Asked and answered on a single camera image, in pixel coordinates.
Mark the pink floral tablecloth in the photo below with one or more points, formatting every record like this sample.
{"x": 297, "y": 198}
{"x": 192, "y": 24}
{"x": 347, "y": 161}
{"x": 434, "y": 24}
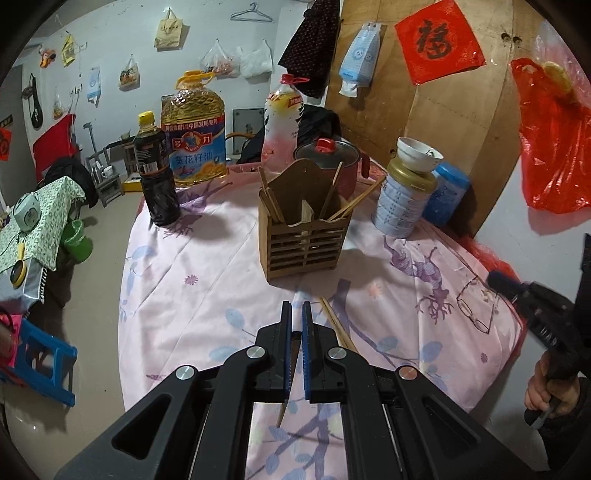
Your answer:
{"x": 194, "y": 293}

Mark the green cloth side table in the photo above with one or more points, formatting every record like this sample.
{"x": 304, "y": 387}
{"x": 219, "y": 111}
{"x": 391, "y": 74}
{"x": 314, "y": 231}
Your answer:
{"x": 41, "y": 245}

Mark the white ceramic bowl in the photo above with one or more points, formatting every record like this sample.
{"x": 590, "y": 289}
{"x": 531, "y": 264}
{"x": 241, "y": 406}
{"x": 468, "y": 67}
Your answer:
{"x": 418, "y": 156}

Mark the black dotted hanging cloth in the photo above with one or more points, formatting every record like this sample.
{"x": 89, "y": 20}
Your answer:
{"x": 310, "y": 51}

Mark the white pink plastic bottle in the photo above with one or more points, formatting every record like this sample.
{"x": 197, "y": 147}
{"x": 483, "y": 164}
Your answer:
{"x": 282, "y": 113}

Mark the green plastic bucket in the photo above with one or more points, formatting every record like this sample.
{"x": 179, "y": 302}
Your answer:
{"x": 75, "y": 241}

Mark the person's right hand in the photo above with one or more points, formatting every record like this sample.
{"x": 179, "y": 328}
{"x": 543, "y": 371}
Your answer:
{"x": 540, "y": 391}

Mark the red plastic bag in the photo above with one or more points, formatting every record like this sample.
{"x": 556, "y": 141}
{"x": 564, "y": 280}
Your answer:
{"x": 554, "y": 99}

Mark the yellow small frying pan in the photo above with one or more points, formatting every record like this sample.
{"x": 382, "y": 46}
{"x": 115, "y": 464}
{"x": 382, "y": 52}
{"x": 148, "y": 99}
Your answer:
{"x": 19, "y": 269}

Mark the red fu character poster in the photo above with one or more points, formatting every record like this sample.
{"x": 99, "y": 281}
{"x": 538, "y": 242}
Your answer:
{"x": 437, "y": 41}

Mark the brown wooden chopstick holder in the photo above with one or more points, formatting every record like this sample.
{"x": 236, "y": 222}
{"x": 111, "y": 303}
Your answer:
{"x": 305, "y": 243}

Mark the small red door poster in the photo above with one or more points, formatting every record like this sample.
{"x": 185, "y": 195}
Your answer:
{"x": 5, "y": 143}

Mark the blue lidded canister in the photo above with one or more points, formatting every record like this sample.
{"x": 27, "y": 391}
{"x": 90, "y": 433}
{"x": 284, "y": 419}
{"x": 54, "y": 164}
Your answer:
{"x": 452, "y": 184}

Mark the wire frame eyeglasses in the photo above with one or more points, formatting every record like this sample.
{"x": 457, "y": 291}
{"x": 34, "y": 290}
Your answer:
{"x": 478, "y": 304}

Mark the white milk powder can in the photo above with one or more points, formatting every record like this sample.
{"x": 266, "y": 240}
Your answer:
{"x": 403, "y": 199}

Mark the blue plastic stool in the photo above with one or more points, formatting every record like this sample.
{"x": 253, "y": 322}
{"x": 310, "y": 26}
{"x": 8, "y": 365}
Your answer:
{"x": 40, "y": 361}

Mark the blue white hanging bag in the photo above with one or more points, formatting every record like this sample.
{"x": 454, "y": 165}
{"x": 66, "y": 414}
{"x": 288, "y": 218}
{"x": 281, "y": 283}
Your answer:
{"x": 359, "y": 64}

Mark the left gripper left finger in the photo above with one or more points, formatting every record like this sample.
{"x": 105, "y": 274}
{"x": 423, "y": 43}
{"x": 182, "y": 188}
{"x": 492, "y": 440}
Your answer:
{"x": 194, "y": 424}

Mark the large cooking oil jug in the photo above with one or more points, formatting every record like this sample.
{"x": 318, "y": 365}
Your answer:
{"x": 193, "y": 120}

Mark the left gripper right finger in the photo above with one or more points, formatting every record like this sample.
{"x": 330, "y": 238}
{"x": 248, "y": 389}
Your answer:
{"x": 398, "y": 424}

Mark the dark soy sauce bottle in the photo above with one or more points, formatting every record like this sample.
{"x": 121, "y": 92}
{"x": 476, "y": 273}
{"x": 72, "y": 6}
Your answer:
{"x": 156, "y": 177}

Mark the white rice cooker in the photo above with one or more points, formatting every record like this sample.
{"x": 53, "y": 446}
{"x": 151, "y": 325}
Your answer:
{"x": 27, "y": 212}

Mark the red electric cooking pot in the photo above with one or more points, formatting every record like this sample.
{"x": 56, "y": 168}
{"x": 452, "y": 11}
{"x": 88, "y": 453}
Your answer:
{"x": 329, "y": 154}

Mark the wire clothes hanger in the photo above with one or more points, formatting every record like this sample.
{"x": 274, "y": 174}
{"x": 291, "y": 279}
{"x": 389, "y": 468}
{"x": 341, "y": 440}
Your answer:
{"x": 251, "y": 14}

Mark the wooden chair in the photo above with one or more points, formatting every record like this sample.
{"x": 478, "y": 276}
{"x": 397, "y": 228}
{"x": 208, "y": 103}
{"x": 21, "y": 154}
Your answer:
{"x": 235, "y": 142}

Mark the beige tote bag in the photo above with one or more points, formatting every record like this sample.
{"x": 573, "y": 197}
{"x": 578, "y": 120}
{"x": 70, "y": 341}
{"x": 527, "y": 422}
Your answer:
{"x": 169, "y": 31}

